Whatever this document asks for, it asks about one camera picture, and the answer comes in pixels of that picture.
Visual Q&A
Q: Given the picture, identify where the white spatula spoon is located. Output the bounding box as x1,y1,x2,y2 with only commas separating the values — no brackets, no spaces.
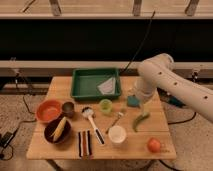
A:
82,107,105,145

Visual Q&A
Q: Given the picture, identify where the dark brown bowl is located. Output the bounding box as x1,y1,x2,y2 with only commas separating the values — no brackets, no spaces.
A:
44,119,71,144

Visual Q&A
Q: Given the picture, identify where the orange plastic bowl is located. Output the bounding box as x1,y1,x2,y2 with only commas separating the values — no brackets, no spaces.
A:
36,100,62,123

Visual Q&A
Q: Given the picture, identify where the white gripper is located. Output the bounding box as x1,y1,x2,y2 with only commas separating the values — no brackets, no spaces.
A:
133,77,156,113

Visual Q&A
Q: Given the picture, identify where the orange tomato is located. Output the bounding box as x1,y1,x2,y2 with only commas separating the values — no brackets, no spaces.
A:
147,138,161,153

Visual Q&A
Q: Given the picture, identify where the white plastic cup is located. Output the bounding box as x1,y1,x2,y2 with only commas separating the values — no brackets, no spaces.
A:
108,125,127,144

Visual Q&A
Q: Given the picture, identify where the yellow corn cob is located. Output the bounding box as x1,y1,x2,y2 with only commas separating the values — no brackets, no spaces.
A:
52,117,67,142

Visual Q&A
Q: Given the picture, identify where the small metal cup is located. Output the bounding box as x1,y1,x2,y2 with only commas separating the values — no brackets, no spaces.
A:
62,102,75,117

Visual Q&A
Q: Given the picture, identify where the green plastic cup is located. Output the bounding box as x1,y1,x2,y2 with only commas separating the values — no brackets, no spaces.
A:
99,99,112,115

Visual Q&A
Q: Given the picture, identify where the white folded cloth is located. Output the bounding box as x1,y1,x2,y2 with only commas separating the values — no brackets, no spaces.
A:
98,77,116,95

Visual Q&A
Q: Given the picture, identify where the teal sponge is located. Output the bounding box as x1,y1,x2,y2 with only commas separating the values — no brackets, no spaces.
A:
127,96,140,107

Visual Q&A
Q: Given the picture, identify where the black power adapter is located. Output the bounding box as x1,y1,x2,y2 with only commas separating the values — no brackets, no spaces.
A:
0,132,14,148

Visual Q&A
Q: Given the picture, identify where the green plastic tray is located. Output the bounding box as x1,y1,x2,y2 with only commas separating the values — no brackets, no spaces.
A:
70,68,122,101

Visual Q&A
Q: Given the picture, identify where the silver fork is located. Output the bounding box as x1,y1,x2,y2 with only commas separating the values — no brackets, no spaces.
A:
105,112,124,134

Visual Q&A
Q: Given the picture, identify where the green chili pepper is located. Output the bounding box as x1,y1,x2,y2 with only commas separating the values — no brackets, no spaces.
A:
132,112,150,132

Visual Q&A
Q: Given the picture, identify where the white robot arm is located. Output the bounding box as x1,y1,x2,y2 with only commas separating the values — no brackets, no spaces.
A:
133,53,213,123

